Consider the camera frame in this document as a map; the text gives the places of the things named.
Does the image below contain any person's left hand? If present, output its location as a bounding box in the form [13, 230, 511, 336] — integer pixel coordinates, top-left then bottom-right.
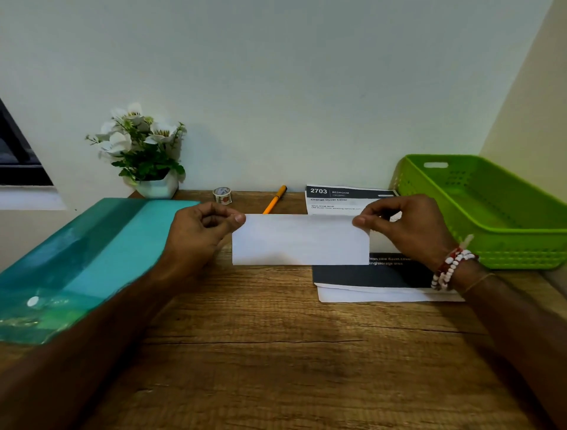
[162, 202, 246, 281]

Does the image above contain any person's right hand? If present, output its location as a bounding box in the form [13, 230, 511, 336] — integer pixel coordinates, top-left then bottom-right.
[352, 194, 459, 272]

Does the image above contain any person's left forearm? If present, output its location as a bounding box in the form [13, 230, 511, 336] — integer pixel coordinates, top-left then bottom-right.
[0, 261, 195, 430]

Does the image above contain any person's right forearm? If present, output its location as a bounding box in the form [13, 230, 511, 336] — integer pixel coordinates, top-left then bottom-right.
[452, 259, 567, 430]

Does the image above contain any black and white printed sheet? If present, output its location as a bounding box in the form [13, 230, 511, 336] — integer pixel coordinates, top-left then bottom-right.
[305, 185, 437, 289]

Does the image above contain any orange pen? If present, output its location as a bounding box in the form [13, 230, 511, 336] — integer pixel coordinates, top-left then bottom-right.
[263, 185, 288, 215]

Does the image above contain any white paper sheet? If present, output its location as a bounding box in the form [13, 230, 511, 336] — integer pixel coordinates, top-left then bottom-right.
[315, 284, 466, 304]

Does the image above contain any white plant pot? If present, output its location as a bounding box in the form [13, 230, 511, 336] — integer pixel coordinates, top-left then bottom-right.
[134, 170, 180, 199]

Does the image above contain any green plastic basket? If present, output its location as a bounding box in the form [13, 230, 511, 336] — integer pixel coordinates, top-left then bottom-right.
[391, 154, 567, 270]

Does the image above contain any white artificial flower plant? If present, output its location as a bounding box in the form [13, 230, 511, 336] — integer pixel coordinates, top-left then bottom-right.
[85, 103, 188, 182]

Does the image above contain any teal plastic document folder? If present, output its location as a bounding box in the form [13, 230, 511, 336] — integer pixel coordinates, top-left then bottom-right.
[0, 198, 201, 346]

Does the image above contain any red and white bead bracelet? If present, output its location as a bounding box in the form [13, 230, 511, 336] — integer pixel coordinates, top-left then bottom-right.
[431, 235, 479, 291]

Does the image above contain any thin thread bracelet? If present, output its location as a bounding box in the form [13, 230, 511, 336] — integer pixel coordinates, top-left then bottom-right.
[461, 272, 497, 297]

